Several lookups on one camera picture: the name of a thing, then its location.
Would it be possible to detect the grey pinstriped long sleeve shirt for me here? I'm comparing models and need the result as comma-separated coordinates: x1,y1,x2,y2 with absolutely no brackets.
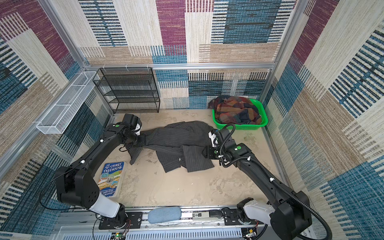
127,121,214,173

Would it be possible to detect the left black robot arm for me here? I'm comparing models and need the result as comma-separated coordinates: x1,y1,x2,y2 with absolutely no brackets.
55,114,145,222

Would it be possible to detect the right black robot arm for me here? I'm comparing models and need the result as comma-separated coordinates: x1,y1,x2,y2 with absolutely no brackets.
202,129,312,240

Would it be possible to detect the plaid red shirt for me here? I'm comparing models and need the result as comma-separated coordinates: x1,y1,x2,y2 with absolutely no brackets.
208,95,262,125

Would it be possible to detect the green plastic basket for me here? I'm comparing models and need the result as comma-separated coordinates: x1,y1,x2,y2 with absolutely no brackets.
212,99,269,131

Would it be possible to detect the blue treehouse book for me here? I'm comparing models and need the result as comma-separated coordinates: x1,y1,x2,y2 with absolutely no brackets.
98,162,125,199

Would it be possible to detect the blue grey cloth pad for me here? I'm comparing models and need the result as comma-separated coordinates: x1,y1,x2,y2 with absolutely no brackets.
148,207,182,224

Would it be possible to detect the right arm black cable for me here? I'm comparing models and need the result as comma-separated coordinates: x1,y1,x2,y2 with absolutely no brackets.
218,123,333,240

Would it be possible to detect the black wire mesh shelf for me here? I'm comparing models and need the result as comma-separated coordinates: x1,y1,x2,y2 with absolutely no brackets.
93,67,161,114

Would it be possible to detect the white wire mesh tray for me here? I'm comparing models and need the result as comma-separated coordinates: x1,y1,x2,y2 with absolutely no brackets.
37,72,96,135

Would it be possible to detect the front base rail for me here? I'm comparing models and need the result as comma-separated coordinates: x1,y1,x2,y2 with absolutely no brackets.
50,206,278,240

